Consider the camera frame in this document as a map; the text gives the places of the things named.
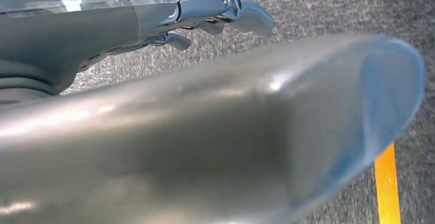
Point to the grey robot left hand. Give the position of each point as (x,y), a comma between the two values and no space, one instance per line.
(170,130)

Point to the yellow floor tape square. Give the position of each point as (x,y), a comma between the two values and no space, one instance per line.
(387,188)

